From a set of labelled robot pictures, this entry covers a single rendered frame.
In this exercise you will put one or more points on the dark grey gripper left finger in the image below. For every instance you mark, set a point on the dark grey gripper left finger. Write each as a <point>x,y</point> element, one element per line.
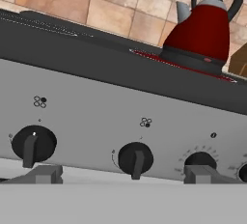
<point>45,174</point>

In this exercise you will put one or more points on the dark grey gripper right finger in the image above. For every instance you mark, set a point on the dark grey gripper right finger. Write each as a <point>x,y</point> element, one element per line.
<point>201,174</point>

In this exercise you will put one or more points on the black stove knob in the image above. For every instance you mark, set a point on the black stove knob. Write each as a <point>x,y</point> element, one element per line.
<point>135,158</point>
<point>33,144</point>
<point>243,172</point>
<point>200,159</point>

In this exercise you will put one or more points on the grey stove with black hob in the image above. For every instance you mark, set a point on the grey stove with black hob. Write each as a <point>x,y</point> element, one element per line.
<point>106,83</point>

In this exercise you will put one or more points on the brown wooden box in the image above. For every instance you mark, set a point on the brown wooden box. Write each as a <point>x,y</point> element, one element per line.
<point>238,61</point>

